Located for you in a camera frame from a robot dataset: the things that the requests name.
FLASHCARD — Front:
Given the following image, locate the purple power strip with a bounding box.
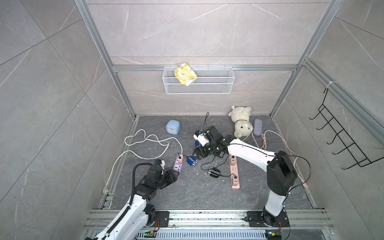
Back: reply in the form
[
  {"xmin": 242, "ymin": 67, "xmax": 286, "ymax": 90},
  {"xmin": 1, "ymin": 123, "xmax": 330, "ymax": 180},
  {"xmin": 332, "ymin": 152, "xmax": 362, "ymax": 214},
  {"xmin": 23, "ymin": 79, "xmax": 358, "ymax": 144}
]
[{"xmin": 173, "ymin": 154, "xmax": 183, "ymax": 182}]

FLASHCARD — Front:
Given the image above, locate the blue shaver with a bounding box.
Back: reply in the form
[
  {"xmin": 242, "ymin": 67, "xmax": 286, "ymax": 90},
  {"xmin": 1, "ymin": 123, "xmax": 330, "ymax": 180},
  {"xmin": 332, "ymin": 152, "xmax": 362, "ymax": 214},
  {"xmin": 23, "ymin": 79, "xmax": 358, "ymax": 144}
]
[
  {"xmin": 187, "ymin": 156, "xmax": 198, "ymax": 166},
  {"xmin": 195, "ymin": 140, "xmax": 201, "ymax": 148}
]

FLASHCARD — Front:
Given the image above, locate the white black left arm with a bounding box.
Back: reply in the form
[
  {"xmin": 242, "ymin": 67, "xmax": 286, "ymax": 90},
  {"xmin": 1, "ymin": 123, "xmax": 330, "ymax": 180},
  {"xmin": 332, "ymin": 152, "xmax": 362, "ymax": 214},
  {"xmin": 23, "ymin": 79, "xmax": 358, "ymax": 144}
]
[{"xmin": 93, "ymin": 160, "xmax": 180, "ymax": 240}]

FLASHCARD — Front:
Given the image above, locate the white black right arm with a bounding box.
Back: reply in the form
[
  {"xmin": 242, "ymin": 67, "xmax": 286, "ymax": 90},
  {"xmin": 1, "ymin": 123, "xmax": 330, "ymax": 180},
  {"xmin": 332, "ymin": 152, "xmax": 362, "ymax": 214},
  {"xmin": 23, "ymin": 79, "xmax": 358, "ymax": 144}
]
[{"xmin": 193, "ymin": 126, "xmax": 298, "ymax": 227}]

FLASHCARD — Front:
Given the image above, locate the black silver shaver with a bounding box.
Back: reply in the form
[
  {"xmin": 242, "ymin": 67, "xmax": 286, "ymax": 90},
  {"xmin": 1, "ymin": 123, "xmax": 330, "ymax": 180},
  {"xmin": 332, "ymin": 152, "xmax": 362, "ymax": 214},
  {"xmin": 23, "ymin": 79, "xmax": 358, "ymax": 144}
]
[{"xmin": 208, "ymin": 167, "xmax": 221, "ymax": 178}]

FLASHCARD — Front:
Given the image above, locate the blue shaver on table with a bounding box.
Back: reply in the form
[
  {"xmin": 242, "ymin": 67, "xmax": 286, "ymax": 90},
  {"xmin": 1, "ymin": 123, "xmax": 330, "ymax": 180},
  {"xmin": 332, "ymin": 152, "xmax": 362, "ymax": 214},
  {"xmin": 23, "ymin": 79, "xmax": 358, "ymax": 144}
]
[{"xmin": 187, "ymin": 156, "xmax": 198, "ymax": 166}]

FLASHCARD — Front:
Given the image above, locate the pink USB charger rear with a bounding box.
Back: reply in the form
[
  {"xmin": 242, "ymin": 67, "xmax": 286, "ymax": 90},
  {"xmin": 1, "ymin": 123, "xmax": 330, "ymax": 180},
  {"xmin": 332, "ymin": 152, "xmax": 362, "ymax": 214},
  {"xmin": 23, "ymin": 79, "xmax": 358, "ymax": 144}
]
[{"xmin": 176, "ymin": 155, "xmax": 184, "ymax": 165}]

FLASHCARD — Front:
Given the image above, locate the white teddy bear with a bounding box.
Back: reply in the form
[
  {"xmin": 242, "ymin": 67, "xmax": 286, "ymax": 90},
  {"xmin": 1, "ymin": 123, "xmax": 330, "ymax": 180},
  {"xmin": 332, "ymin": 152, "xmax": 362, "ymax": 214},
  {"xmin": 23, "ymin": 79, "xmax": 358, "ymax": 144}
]
[{"xmin": 228, "ymin": 106, "xmax": 254, "ymax": 139}]

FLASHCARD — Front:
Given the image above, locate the pink power strip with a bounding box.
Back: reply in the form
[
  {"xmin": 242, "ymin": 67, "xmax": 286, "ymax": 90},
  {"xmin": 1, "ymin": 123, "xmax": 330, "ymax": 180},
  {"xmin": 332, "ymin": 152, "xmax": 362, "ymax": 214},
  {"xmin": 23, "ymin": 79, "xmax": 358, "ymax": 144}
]
[{"xmin": 230, "ymin": 155, "xmax": 240, "ymax": 189}]

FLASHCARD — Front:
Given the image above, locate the lavender oval case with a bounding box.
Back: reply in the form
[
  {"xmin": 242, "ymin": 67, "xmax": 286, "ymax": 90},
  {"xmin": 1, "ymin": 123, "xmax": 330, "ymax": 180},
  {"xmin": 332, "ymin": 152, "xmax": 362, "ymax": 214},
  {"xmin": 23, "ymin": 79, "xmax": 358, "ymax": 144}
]
[{"xmin": 253, "ymin": 119, "xmax": 263, "ymax": 137}]

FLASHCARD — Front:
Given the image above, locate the light blue alarm clock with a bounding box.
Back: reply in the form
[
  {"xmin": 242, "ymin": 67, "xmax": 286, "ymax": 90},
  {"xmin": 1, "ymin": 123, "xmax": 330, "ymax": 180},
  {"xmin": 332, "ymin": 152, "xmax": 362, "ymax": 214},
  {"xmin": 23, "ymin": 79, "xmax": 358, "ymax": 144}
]
[{"xmin": 166, "ymin": 120, "xmax": 181, "ymax": 135}]

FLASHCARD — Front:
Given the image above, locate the thin black cable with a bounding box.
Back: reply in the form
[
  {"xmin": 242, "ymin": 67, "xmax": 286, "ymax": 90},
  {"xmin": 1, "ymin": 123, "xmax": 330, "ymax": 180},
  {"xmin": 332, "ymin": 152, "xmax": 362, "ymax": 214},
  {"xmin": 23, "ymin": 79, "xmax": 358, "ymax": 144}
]
[{"xmin": 200, "ymin": 154, "xmax": 238, "ymax": 179}]

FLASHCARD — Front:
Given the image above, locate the pink power cord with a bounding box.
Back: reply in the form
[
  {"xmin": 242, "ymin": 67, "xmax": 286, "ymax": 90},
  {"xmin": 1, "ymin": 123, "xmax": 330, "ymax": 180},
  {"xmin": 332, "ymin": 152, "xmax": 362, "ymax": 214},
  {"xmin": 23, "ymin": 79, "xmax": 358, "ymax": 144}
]
[{"xmin": 242, "ymin": 129, "xmax": 310, "ymax": 189}]

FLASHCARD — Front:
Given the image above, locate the white wire wall basket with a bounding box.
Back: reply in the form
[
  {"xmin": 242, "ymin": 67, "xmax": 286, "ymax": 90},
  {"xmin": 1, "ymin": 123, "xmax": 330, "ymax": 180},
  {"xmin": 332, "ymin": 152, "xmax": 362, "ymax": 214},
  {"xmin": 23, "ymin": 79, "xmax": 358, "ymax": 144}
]
[{"xmin": 163, "ymin": 67, "xmax": 235, "ymax": 95}]

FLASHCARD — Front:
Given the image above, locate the metal base rail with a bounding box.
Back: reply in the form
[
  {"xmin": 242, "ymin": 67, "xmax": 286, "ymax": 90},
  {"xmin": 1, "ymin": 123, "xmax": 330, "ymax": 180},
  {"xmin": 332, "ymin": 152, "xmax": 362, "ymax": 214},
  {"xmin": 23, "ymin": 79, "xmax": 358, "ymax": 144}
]
[{"xmin": 80, "ymin": 209, "xmax": 340, "ymax": 240}]

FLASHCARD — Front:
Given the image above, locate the black wall hook rack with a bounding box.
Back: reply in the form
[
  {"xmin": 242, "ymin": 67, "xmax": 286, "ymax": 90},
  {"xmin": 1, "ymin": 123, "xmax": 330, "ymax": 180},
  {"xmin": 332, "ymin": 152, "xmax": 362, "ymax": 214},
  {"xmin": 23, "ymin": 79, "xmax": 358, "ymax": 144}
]
[{"xmin": 309, "ymin": 88, "xmax": 384, "ymax": 170}]

